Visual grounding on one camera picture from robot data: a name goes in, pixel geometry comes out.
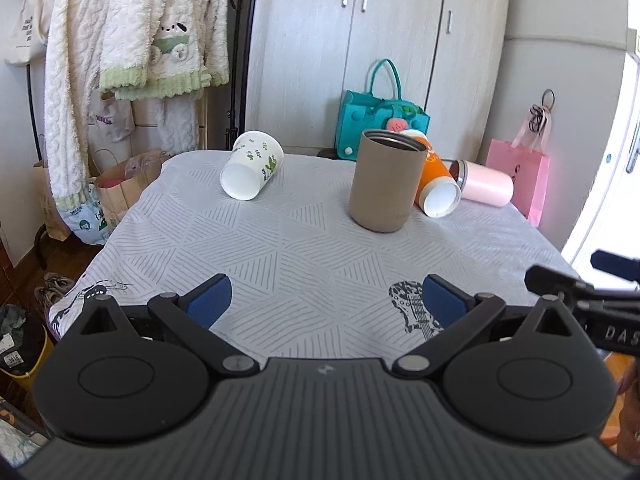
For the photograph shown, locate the grey wooden wardrobe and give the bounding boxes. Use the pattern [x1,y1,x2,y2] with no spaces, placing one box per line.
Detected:
[244,0,513,162]

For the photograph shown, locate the orange paper cup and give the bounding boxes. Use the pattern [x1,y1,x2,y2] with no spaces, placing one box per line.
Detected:
[400,129,462,218]

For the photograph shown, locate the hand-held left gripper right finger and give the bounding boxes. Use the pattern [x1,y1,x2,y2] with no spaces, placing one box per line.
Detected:
[392,273,589,379]

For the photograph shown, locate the fluffy white green-trimmed pajama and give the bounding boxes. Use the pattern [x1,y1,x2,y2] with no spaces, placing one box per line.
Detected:
[98,0,231,157]

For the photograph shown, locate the yellow waste bin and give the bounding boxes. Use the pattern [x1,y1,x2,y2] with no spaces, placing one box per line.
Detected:
[0,304,55,393]

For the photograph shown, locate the grey sneakers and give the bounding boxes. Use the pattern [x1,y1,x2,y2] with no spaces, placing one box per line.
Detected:
[34,272,76,309]

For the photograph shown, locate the pink tumbler with metal rim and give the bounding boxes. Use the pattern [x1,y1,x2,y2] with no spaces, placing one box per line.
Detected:
[448,159,515,207]

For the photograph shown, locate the white cable-knit cardigan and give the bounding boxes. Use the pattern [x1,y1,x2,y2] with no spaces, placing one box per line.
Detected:
[44,0,132,212]

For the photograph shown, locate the printed plastic bag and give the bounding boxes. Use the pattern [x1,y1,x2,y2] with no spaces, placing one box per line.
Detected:
[56,180,115,247]

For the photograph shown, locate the person's right hand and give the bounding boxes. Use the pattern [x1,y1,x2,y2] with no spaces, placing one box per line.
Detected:
[618,360,640,458]

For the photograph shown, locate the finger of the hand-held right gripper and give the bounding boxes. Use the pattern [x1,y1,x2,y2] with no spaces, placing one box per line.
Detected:
[524,264,597,307]
[590,249,640,282]

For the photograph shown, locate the pink gift bag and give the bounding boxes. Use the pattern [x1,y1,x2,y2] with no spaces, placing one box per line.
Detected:
[486,110,552,228]

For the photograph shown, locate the teal handbag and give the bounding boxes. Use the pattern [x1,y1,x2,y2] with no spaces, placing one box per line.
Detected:
[336,58,431,162]

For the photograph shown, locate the white cup with green print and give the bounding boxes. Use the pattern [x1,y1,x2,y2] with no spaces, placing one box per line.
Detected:
[220,130,285,201]

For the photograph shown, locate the grey patterned tablecloth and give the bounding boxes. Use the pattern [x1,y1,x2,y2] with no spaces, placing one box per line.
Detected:
[47,149,582,361]

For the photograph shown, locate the hair tie on hook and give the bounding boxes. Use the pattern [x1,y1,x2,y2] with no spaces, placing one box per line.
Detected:
[530,88,557,133]

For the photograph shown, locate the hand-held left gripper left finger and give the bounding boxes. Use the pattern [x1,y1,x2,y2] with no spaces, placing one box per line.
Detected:
[74,273,261,379]

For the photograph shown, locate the small white tote bag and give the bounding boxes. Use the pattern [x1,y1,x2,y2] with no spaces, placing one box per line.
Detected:
[87,91,136,143]

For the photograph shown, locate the tan cylindrical cup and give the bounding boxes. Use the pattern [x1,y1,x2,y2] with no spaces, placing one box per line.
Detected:
[348,129,428,234]

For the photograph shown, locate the black tripod pole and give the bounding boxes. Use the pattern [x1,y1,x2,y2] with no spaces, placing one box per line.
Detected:
[223,0,249,152]

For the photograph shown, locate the white printed tote bag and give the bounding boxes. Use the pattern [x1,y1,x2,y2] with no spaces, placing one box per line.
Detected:
[4,0,60,67]

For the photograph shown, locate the brown paper bag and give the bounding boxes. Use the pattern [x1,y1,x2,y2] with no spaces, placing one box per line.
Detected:
[33,159,72,242]
[94,150,173,229]

